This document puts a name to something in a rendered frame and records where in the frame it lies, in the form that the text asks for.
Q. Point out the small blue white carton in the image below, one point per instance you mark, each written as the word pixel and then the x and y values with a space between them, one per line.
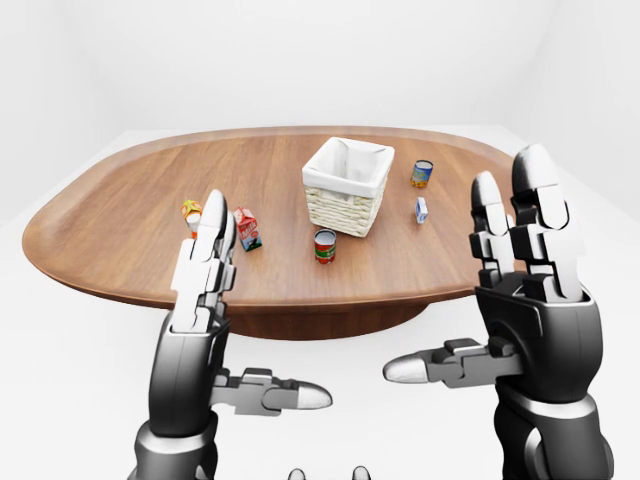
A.
pixel 421 210

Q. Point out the blue yellow labelled tin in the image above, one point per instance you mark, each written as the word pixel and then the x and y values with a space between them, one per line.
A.
pixel 421 174

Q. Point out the dark round wooden table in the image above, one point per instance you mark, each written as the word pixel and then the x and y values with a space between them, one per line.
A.
pixel 125 225

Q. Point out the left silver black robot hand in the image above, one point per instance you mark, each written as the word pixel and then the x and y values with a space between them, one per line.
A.
pixel 181 370

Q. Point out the red green labelled tin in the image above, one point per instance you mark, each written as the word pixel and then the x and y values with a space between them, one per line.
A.
pixel 325 247

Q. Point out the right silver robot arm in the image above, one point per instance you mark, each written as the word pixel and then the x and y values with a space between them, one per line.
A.
pixel 550 440

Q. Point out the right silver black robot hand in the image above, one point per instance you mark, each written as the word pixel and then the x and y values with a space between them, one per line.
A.
pixel 555 345

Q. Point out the small dark rounded shape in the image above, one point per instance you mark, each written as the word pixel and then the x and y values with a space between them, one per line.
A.
pixel 296 474
pixel 360 473

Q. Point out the red milk carton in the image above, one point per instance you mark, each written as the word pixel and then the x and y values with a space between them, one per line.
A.
pixel 248 230

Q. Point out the white lined wicker basket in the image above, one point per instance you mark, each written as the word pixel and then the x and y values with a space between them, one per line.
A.
pixel 347 187

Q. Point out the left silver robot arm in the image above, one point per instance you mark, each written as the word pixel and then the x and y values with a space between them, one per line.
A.
pixel 172 452

